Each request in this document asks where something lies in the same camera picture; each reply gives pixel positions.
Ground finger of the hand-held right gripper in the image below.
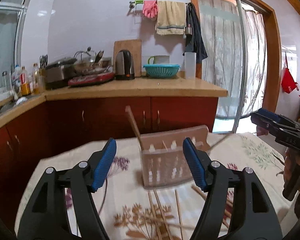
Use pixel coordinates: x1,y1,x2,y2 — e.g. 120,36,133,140
251,108,300,131
267,127,300,141

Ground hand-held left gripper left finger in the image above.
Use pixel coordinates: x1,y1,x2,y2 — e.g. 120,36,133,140
16,137,118,240

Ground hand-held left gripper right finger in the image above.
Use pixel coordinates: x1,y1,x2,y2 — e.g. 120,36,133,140
182,137,283,240

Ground beige plastic utensil holder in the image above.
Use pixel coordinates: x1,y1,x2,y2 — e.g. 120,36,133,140
139,124,211,190

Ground long wooden chopstick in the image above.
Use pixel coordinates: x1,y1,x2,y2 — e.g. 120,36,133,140
209,133,234,152
125,106,142,145

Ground pile of wooden chopsticks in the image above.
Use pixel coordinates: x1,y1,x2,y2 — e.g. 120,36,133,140
147,184,234,240

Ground red hanging bag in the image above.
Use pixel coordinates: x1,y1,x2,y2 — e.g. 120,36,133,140
281,55,299,94

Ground red kitchen counter cabinet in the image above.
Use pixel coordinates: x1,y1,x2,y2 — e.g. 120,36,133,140
0,76,228,230

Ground sheer patterned curtain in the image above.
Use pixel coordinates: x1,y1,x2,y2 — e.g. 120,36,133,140
197,0,267,117

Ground red tray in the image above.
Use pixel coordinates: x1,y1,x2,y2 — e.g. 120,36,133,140
68,72,115,87

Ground clear plastic pitcher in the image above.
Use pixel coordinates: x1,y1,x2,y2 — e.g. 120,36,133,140
184,52,197,80

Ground teal plastic colander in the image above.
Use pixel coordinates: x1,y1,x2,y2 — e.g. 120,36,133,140
143,64,181,79

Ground metal rice cooker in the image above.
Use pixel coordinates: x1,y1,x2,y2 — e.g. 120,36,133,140
44,58,78,90

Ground black electric kettle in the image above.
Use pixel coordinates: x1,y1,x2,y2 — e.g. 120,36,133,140
114,49,136,80

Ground wok with glass lid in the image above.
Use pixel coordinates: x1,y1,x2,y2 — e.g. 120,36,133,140
74,47,114,76

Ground dark hanging cloth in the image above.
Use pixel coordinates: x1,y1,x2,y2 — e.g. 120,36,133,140
183,2,208,63

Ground clear glass bottle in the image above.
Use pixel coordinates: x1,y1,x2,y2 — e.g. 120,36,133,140
32,63,41,94

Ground oil bottle with yellow label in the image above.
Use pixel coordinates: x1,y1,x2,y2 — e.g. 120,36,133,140
20,66,32,96

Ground wooden cutting board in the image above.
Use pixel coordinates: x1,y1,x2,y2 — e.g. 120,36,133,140
113,39,142,78

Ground white plastic bottle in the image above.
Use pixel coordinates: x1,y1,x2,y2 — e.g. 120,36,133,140
14,65,22,93

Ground beige towel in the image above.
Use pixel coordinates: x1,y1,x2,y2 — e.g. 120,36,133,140
156,0,187,35

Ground pink rubber gloves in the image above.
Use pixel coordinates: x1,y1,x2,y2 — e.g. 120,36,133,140
142,0,158,19

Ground kitchen window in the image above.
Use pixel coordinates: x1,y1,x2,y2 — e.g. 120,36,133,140
0,0,33,105

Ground metal towel rack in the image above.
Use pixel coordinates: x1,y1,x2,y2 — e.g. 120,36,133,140
127,0,194,16

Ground wooden door frame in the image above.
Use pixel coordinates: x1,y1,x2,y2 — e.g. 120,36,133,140
187,0,283,135

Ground white cup with green handle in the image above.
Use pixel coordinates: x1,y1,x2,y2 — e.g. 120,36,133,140
147,55,170,65

